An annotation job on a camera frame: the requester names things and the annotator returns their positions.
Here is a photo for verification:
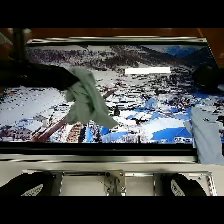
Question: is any light blue garment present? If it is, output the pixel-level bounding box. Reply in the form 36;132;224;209
184;105;224;165

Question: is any grey-green T-shirt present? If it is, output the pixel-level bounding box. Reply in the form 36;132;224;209
64;66;120;130

